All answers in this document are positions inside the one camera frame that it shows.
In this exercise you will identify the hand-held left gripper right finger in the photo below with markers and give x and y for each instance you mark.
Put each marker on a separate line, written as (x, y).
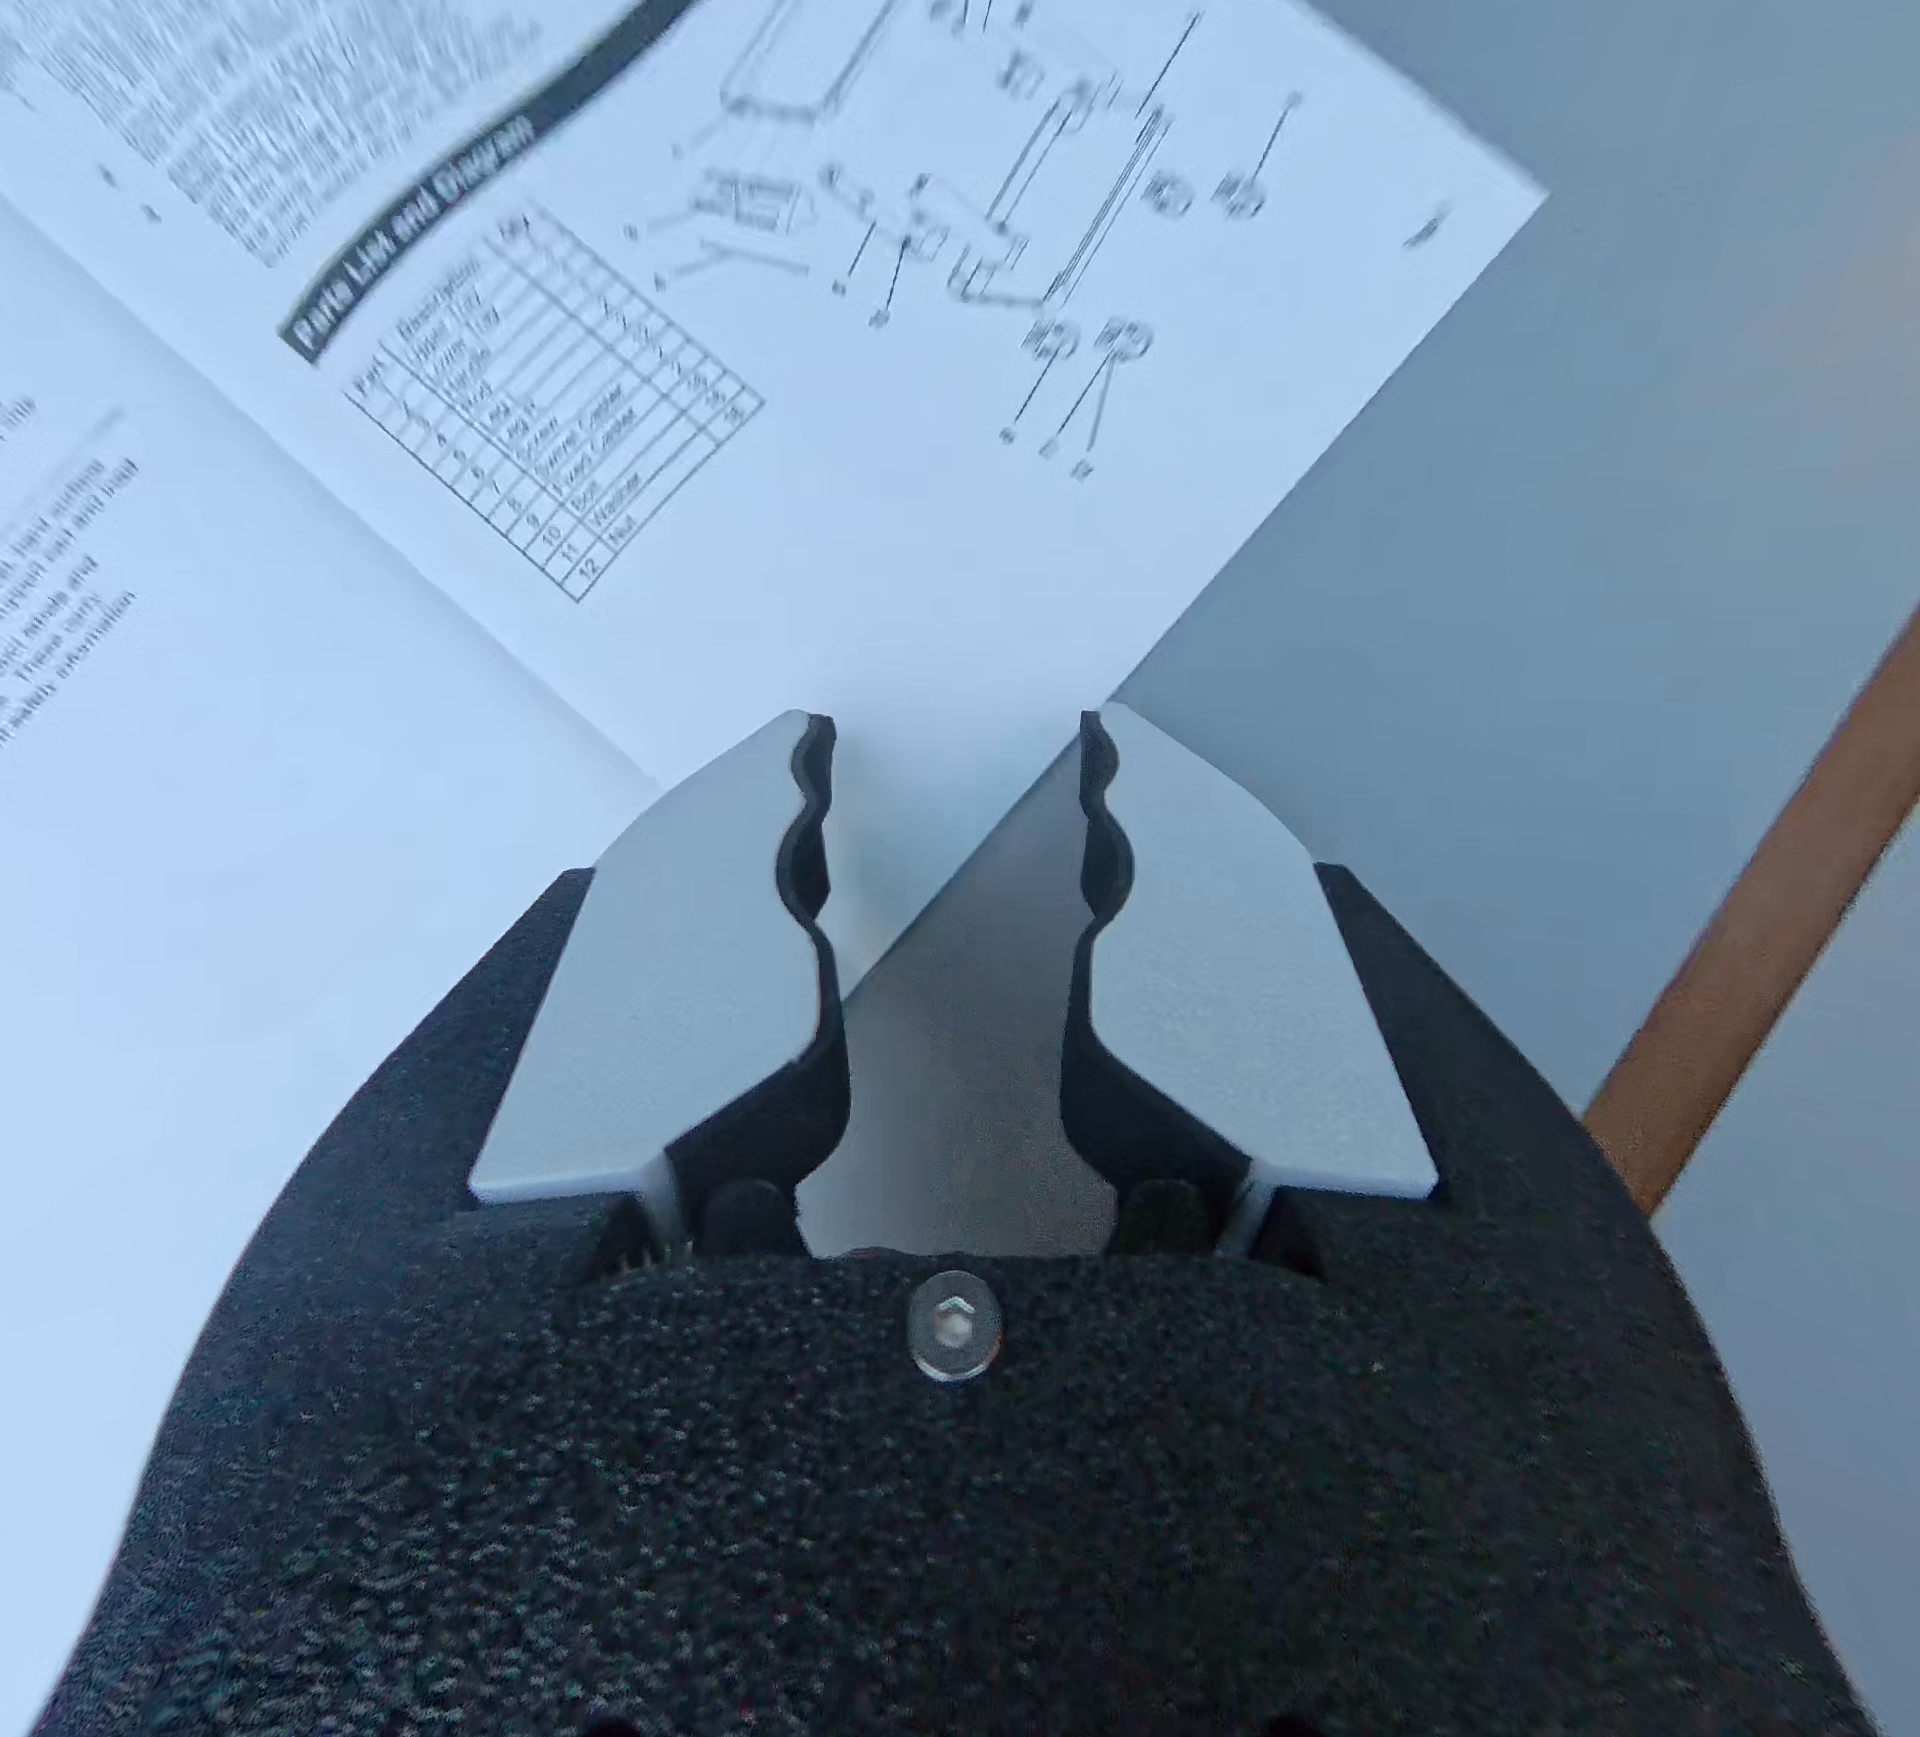
(1245, 1003)

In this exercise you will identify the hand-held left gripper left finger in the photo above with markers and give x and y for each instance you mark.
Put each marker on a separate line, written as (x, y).
(660, 1003)

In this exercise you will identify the white instruction manual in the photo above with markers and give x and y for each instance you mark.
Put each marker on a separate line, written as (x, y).
(841, 537)

